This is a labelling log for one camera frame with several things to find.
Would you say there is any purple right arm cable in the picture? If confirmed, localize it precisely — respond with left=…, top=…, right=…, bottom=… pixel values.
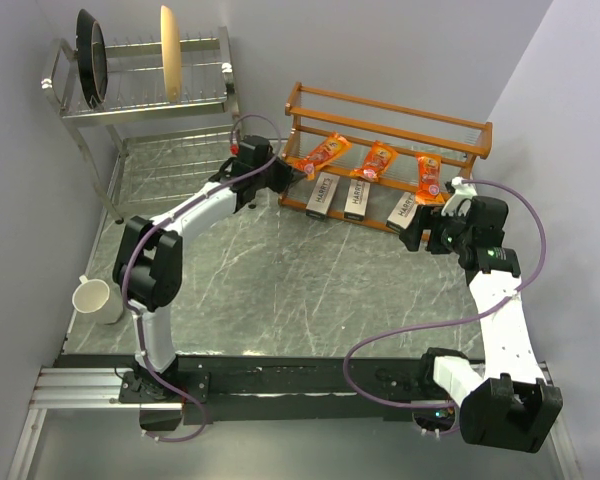
left=343, top=178, right=548, bottom=436

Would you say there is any white Harry's razor box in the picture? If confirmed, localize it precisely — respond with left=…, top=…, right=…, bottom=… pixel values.
left=343, top=179, right=371, bottom=222
left=305, top=173, right=340, bottom=219
left=386, top=192, right=418, bottom=233

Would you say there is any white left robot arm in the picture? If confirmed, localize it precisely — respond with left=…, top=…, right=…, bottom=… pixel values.
left=112, top=135, right=296, bottom=402

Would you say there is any beige plate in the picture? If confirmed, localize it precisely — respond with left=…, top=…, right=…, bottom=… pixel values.
left=160, top=5, right=182, bottom=103

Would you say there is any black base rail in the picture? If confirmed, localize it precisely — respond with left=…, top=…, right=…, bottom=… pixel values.
left=31, top=349, right=451, bottom=432

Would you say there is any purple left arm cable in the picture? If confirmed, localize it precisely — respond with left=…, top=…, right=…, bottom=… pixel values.
left=120, top=113, right=284, bottom=445

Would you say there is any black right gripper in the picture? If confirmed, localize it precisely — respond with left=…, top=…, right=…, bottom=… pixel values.
left=399, top=204, right=474, bottom=255

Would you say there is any white cup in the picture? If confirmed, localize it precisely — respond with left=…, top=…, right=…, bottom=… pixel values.
left=72, top=275, right=124, bottom=325

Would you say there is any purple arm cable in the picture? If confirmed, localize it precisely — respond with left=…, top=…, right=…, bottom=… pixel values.
left=120, top=113, right=284, bottom=445
left=343, top=178, right=548, bottom=436

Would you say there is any orange wooden shelf rack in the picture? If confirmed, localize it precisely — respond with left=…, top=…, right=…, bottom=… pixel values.
left=279, top=83, right=493, bottom=232

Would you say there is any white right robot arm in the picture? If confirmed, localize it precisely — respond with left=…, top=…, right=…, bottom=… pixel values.
left=399, top=177, right=563, bottom=453

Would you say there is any steel dish rack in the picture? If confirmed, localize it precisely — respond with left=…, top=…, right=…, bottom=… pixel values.
left=41, top=26, right=240, bottom=223

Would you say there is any black frying pan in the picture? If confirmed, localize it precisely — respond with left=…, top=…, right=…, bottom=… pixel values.
left=76, top=9, right=108, bottom=109

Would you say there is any orange BIC razor pack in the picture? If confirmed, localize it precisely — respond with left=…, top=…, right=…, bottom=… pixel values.
left=415, top=153, right=444, bottom=205
left=292, top=132, right=352, bottom=180
left=349, top=141, right=399, bottom=182

